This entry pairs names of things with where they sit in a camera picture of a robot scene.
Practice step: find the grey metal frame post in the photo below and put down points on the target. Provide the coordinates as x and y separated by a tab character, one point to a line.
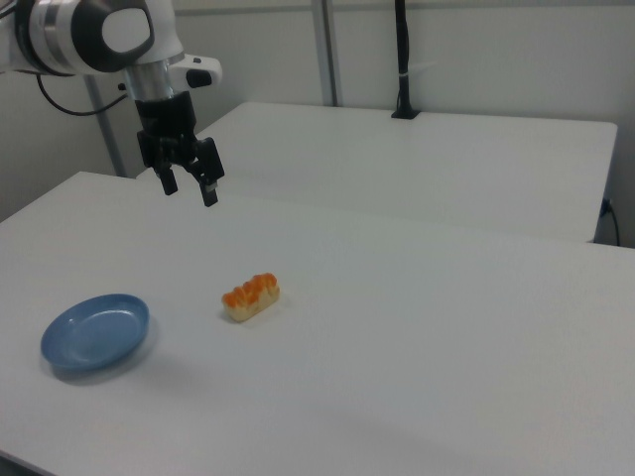
330	52

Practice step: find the orange-topped bread loaf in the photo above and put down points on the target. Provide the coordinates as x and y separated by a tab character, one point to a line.
251	296

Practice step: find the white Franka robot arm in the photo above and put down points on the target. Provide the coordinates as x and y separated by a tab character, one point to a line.
74	35

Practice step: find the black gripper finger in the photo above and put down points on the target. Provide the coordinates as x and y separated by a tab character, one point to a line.
167	179
210	168

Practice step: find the white back table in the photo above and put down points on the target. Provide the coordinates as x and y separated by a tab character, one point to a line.
421	163

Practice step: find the blue round plate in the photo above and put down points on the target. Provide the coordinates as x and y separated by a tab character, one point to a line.
94	331

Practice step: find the black camera pole with base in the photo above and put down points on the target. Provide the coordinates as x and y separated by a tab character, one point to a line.
403	59

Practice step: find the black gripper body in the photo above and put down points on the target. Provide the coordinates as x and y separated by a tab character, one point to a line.
166	124

